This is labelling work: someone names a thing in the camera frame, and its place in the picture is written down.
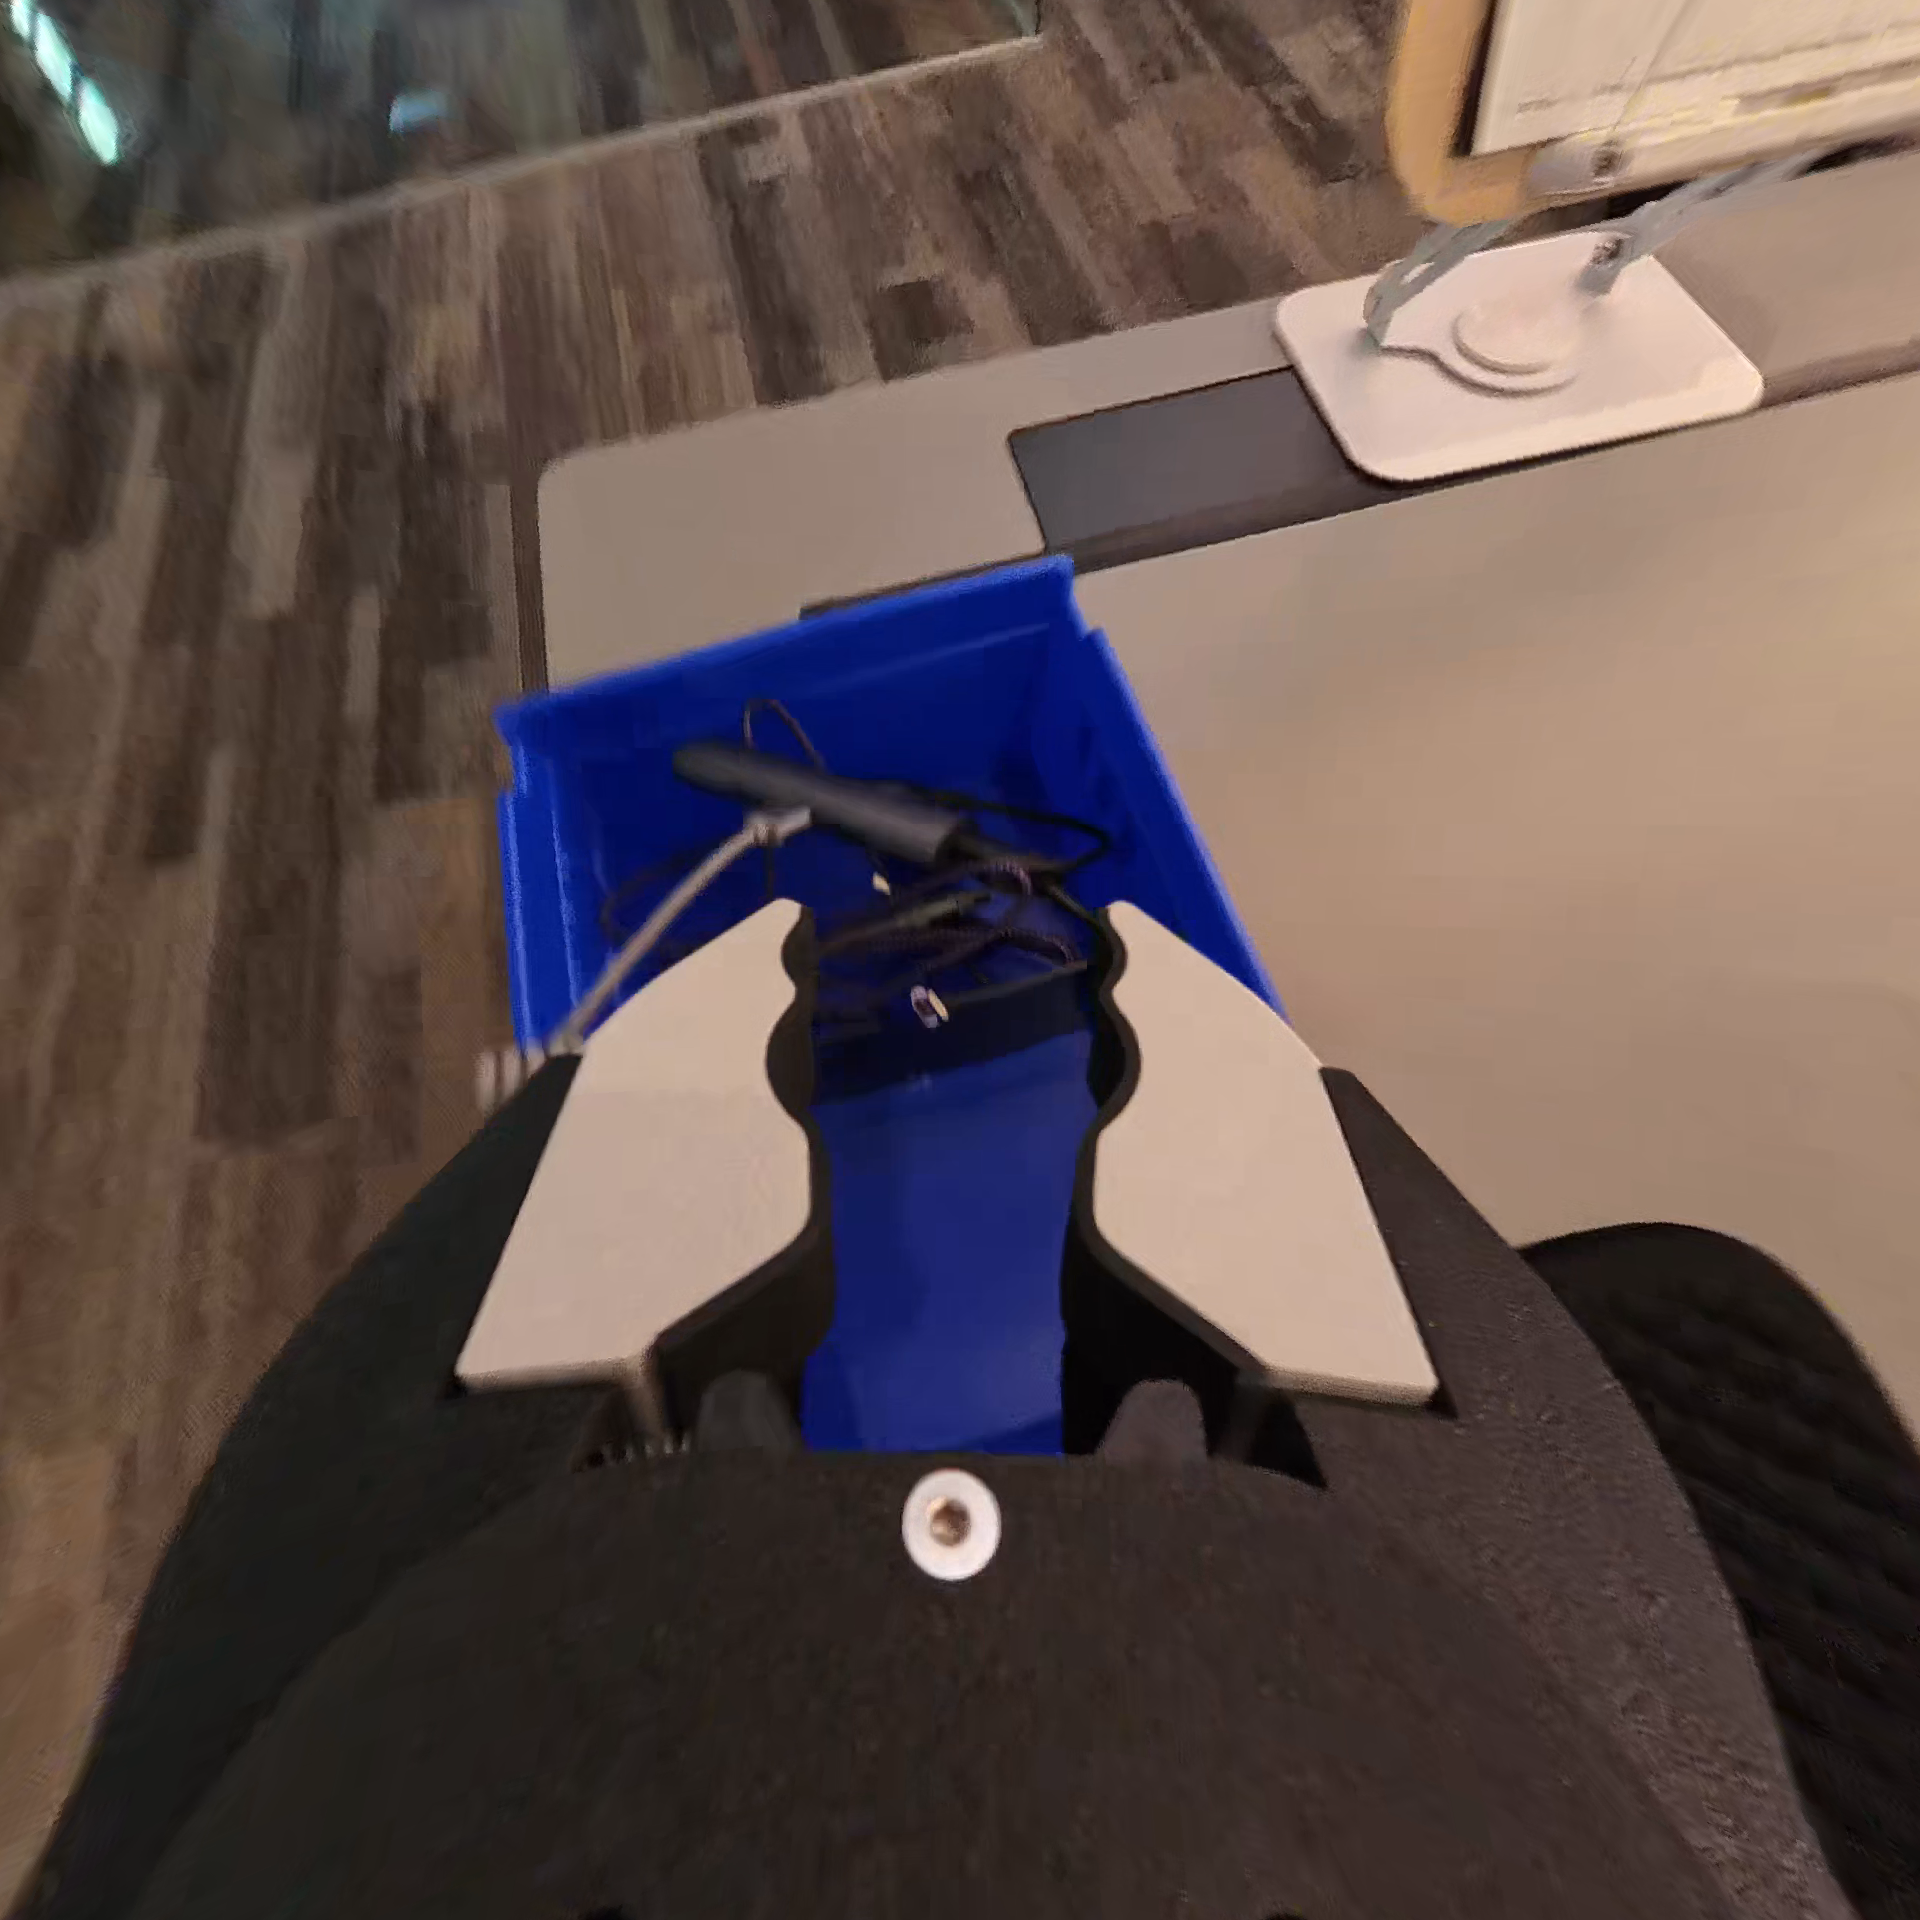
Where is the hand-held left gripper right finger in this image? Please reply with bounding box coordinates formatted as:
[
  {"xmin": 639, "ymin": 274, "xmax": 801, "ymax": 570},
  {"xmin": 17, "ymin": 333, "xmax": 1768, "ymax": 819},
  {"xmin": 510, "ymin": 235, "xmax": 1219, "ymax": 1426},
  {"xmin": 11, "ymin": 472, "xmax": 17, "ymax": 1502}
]
[{"xmin": 1067, "ymin": 902, "xmax": 1443, "ymax": 1409}]

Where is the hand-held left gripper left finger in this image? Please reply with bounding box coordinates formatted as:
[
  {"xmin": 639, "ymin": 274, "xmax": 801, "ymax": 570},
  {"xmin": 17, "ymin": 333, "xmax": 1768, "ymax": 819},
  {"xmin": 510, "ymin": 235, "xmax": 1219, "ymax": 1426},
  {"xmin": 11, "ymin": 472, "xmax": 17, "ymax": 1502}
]
[{"xmin": 455, "ymin": 901, "xmax": 835, "ymax": 1397}]

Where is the grey USB cable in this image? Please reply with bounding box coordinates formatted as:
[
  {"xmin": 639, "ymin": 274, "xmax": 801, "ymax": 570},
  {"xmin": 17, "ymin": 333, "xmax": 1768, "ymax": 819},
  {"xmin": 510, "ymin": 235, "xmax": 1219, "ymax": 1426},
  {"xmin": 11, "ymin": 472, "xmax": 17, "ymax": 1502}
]
[{"xmin": 478, "ymin": 803, "xmax": 819, "ymax": 1108}]

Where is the blue plastic bin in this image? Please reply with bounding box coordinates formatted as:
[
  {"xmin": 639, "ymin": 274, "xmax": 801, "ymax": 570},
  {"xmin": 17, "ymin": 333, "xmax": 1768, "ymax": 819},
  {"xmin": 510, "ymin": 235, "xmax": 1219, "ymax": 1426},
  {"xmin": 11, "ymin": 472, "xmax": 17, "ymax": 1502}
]
[{"xmin": 497, "ymin": 555, "xmax": 1287, "ymax": 1456}]

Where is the grey USB hub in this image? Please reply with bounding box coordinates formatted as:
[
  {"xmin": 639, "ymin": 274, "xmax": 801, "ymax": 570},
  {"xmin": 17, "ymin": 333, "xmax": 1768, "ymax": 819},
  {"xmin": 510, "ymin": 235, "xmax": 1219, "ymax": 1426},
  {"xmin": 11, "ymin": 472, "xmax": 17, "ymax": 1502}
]
[{"xmin": 673, "ymin": 698, "xmax": 1121, "ymax": 902}]

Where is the grey desk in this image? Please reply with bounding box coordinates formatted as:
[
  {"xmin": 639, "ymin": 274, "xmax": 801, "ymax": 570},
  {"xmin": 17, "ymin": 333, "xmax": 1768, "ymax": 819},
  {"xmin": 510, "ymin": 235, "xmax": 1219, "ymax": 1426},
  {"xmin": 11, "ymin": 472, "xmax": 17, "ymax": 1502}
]
[{"xmin": 532, "ymin": 141, "xmax": 1920, "ymax": 1502}]

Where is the black bin divider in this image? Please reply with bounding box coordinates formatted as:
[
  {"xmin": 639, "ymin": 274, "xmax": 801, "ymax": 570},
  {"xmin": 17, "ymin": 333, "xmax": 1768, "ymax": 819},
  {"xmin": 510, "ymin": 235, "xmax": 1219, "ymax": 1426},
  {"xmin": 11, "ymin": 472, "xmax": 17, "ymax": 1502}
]
[{"xmin": 810, "ymin": 977, "xmax": 1115, "ymax": 1105}]

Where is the black wrist rest pad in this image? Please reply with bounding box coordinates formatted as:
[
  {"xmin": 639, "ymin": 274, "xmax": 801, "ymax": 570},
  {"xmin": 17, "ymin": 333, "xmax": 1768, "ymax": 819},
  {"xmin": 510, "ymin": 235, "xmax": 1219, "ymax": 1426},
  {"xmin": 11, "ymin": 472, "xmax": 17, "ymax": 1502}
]
[{"xmin": 1516, "ymin": 1224, "xmax": 1920, "ymax": 1920}]

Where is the white stand with wooden board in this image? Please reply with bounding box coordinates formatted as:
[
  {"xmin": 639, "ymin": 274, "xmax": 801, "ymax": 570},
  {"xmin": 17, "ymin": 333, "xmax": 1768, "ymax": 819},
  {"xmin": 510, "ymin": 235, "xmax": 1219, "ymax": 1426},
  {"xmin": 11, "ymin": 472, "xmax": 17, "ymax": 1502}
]
[{"xmin": 1272, "ymin": 0, "xmax": 1920, "ymax": 485}]

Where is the printed instruction sheet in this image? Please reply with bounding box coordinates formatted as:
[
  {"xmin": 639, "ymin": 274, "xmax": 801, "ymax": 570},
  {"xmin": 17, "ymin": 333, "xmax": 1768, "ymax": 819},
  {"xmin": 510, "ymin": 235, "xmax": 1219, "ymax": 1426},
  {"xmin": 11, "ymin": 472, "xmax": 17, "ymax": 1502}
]
[{"xmin": 1470, "ymin": 0, "xmax": 1920, "ymax": 161}]

